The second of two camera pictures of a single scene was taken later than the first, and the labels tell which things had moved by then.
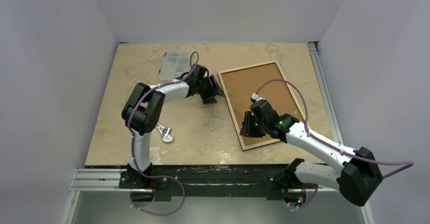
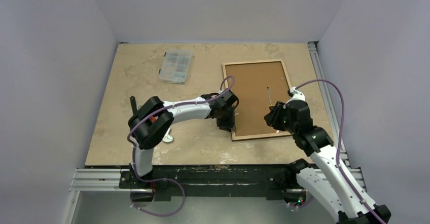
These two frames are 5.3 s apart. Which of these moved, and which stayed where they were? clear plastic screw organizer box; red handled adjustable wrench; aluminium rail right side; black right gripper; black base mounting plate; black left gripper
Moved: black left gripper; black right gripper
Stayed: red handled adjustable wrench; clear plastic screw organizer box; aluminium rail right side; black base mounting plate
